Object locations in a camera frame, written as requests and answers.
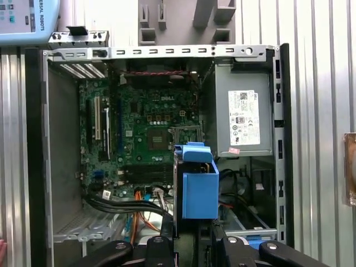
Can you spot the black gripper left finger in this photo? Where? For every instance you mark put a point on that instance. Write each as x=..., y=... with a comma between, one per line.
x=160, y=250

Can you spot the grey metal disk bay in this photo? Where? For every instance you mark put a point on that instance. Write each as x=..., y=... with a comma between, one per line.
x=91, y=233

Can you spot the metal socket cover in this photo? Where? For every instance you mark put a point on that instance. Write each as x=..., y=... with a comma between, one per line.
x=185, y=127

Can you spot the grey power supply unit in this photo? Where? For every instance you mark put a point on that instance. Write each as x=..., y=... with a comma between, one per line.
x=222, y=111

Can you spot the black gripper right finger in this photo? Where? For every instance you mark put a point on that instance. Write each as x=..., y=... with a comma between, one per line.
x=236, y=250

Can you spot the black RAM slot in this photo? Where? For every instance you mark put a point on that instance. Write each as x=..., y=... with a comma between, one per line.
x=150, y=180
x=150, y=175
x=150, y=170
x=150, y=166

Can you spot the white expansion slot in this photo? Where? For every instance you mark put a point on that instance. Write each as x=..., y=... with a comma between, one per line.
x=97, y=116

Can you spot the black open PC case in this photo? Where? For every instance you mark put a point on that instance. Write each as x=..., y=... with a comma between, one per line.
x=36, y=139

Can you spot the grey plastic parts rack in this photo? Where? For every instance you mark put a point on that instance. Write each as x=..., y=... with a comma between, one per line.
x=178, y=16

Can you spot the green motherboard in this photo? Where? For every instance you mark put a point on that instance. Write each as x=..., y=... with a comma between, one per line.
x=130, y=125

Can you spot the square brown base plate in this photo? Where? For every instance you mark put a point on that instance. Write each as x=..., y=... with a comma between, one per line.
x=349, y=167

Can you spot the hard disk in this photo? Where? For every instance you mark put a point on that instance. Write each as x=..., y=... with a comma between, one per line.
x=200, y=194

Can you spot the grey metal drive cage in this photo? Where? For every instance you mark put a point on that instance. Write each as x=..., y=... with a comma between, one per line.
x=236, y=225

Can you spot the CPU socket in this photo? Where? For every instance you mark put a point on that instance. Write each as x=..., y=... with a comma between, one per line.
x=158, y=139

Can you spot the black graphics card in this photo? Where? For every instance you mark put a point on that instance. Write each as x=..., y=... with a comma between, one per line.
x=106, y=133

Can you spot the metal slot retention bracket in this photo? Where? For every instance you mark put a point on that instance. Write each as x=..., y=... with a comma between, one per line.
x=80, y=41

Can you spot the black expansion slot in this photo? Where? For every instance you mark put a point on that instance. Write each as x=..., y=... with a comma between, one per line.
x=89, y=122

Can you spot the blue plastic bay latch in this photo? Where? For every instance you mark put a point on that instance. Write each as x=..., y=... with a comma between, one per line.
x=254, y=239

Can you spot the pale blue teach pendant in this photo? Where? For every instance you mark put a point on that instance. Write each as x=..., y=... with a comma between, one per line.
x=16, y=22

